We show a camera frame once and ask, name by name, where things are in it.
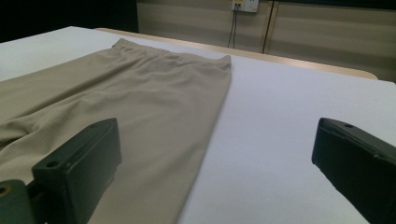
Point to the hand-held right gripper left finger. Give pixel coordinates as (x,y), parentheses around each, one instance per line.
(77,168)

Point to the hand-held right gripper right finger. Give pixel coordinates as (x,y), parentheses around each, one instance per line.
(358,161)

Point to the beige pants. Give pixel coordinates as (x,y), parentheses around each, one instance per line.
(140,102)

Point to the white table cover board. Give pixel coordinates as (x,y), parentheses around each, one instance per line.
(280,124)

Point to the white wall power outlet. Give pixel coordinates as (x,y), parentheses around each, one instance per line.
(246,4)

